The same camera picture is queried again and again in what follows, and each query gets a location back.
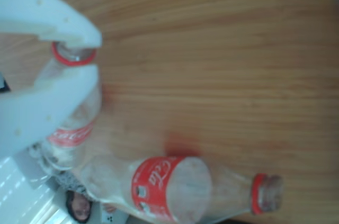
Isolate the person's hand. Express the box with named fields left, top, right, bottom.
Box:
left=102, top=202, right=119, bottom=214

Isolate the grey sofa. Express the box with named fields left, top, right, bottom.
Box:
left=10, top=149, right=133, bottom=224

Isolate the clear plastic cola bottle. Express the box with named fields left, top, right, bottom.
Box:
left=28, top=40, right=103, bottom=172
left=81, top=155, right=284, bottom=222

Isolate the white sheer curtain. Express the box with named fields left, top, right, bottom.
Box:
left=0, top=155, right=104, bottom=224

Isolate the person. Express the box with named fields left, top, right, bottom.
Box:
left=55, top=171, right=93, bottom=222

